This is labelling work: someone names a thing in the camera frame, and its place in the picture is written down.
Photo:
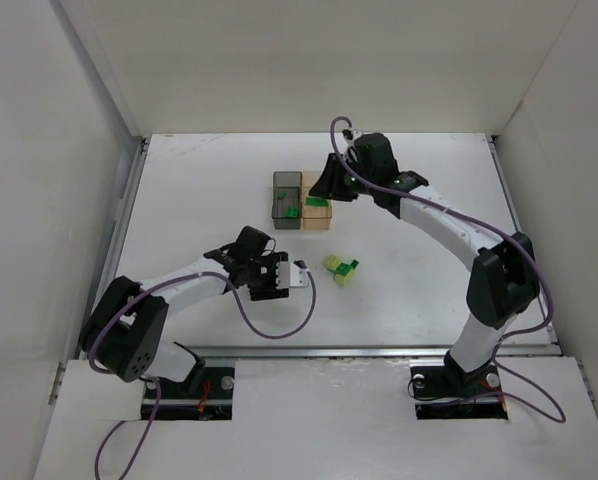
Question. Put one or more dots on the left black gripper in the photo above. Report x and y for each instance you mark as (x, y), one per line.
(267, 279)

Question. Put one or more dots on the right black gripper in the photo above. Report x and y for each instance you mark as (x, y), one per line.
(341, 176)

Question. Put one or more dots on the dark green lego brick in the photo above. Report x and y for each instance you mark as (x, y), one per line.
(317, 202)

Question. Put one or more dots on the dark green square lego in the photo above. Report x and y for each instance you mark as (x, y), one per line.
(292, 213)

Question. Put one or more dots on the light green lego stack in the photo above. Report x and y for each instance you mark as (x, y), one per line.
(342, 272)

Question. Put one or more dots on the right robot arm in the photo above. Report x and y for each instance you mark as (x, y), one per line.
(502, 283)

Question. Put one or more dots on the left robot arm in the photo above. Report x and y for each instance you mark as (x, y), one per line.
(123, 333)

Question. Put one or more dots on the orange transparent container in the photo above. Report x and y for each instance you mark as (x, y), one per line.
(313, 218)

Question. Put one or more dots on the grey transparent container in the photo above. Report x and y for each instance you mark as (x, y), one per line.
(289, 182)

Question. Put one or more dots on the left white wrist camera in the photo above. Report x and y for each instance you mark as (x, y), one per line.
(291, 275)

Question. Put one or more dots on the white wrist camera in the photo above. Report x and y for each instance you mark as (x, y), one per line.
(351, 134)
(291, 275)

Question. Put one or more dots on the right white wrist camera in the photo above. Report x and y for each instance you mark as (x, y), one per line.
(351, 134)

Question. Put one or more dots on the metal table rail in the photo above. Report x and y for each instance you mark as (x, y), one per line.
(317, 352)

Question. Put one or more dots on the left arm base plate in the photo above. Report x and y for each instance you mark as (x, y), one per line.
(212, 400)

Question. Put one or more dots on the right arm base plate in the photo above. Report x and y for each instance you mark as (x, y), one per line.
(438, 396)

